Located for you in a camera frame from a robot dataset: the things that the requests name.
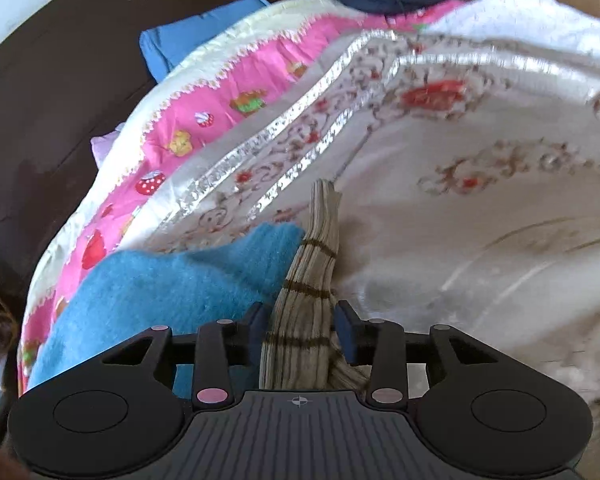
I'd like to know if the floral beige bedspread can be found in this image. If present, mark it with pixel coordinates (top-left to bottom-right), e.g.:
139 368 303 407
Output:
114 29 600 480

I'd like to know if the pink cartoon print quilt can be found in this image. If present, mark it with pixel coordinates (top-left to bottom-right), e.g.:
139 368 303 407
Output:
18 0 462 391

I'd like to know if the blue fuzzy blanket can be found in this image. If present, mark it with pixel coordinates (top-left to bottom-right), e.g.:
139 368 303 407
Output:
28 223 303 388

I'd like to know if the dark brown headboard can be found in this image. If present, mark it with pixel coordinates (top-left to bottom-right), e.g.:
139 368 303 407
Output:
0 0 277 302

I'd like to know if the white textured blanket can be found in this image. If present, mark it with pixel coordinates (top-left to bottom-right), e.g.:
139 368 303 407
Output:
419 0 600 79

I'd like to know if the cream brown-striped ribbed sweater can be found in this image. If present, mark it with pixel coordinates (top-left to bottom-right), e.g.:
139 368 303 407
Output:
259 180 370 392

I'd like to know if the blue pillow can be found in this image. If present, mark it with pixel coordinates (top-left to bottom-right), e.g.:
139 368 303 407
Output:
138 0 270 82

